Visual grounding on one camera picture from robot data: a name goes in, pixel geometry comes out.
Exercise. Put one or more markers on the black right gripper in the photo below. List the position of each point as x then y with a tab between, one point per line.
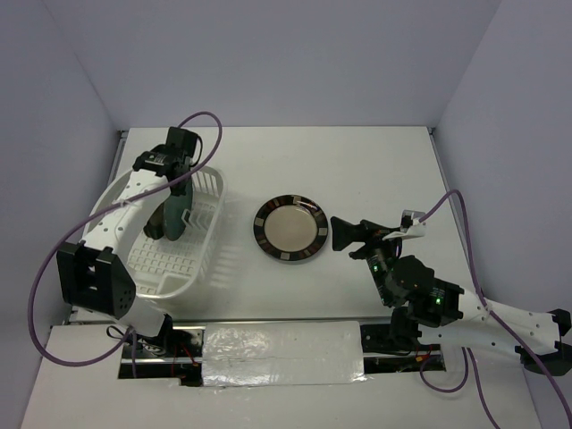
365	231

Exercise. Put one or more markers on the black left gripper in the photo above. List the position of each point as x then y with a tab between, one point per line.
178	191

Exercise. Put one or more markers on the black rimmed cream plate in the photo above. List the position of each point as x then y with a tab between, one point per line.
291	229

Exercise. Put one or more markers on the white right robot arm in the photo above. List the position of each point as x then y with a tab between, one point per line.
427	310

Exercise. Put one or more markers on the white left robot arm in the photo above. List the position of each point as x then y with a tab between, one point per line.
98	281

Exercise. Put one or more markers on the white plastic dish rack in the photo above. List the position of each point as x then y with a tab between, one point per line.
164	271

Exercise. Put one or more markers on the silver foil covered panel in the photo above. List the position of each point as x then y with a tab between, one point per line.
281	354

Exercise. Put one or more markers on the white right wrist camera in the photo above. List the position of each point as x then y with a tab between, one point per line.
412	226

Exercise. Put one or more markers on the metal base rail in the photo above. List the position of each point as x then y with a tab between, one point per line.
181	361

